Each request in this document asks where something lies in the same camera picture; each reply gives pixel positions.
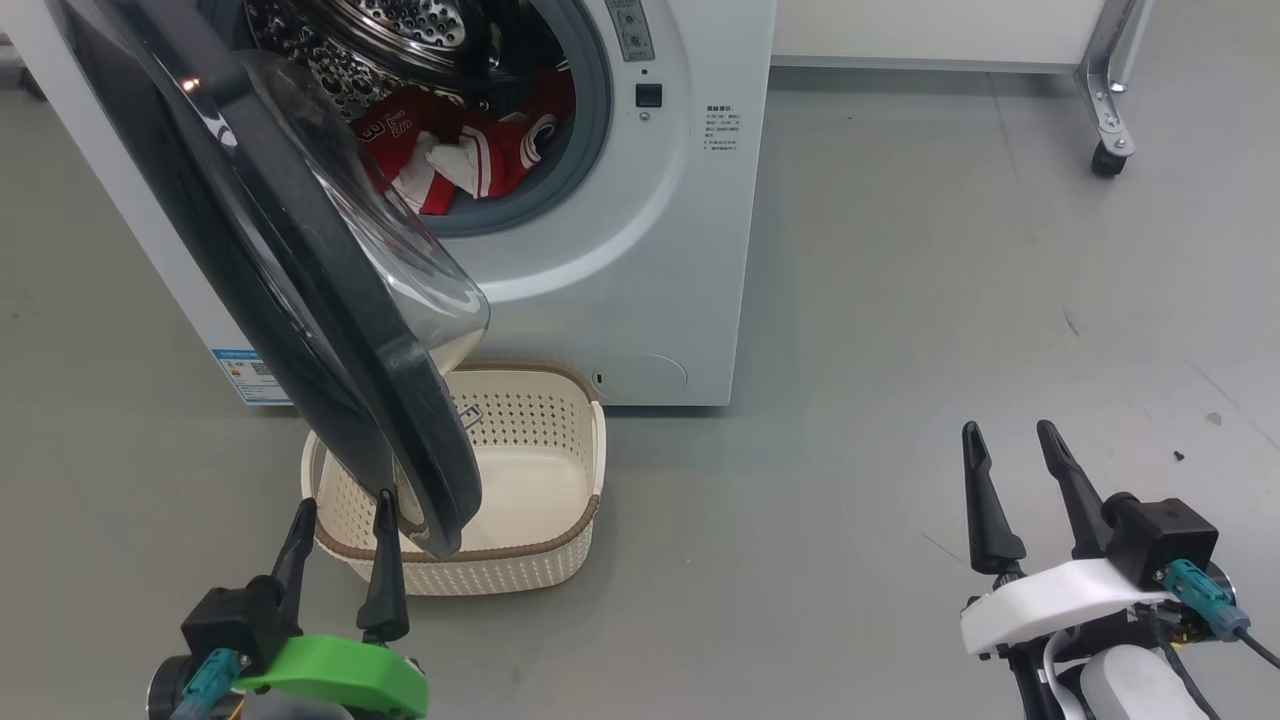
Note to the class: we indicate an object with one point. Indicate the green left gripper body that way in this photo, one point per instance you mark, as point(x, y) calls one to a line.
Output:
point(340, 680)

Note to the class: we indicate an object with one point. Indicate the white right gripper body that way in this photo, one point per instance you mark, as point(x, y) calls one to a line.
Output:
point(1050, 600)

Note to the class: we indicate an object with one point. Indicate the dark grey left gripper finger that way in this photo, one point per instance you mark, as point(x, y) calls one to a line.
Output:
point(295, 560)
point(385, 580)

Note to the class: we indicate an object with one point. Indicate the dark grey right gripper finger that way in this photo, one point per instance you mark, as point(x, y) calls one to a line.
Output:
point(990, 520)
point(1075, 490)

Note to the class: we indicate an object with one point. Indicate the black round glass washer door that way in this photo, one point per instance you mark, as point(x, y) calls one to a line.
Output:
point(300, 300)

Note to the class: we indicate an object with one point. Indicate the red shirt with white collar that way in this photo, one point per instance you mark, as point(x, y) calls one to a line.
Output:
point(505, 155)

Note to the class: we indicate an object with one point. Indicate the cream perforated laundry basket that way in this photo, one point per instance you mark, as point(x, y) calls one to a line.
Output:
point(540, 570)

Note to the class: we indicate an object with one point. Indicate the white front-load washing machine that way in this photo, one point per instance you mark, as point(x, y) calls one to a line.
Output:
point(650, 300)

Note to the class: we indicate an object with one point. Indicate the blue energy label sticker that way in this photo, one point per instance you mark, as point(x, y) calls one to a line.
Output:
point(245, 378)

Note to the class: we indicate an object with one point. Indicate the black caster wheel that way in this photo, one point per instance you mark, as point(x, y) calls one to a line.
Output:
point(1110, 162)

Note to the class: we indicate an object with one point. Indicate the black text sticker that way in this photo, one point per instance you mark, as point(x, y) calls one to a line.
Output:
point(723, 128)

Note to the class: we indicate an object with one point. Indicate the grey warning sticker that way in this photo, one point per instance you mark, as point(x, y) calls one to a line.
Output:
point(630, 30)

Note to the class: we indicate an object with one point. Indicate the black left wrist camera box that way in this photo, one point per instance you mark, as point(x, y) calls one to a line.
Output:
point(235, 620)

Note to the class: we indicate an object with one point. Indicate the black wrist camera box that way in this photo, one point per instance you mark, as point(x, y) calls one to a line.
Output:
point(1160, 535)
point(235, 620)

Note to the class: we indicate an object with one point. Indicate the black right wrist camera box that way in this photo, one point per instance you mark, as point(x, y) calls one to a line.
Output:
point(1160, 535)

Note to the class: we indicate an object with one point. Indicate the silver metal frame leg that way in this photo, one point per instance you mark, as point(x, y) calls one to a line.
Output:
point(1105, 90)

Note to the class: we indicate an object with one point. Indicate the white panel on frame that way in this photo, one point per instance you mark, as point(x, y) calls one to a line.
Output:
point(930, 30)

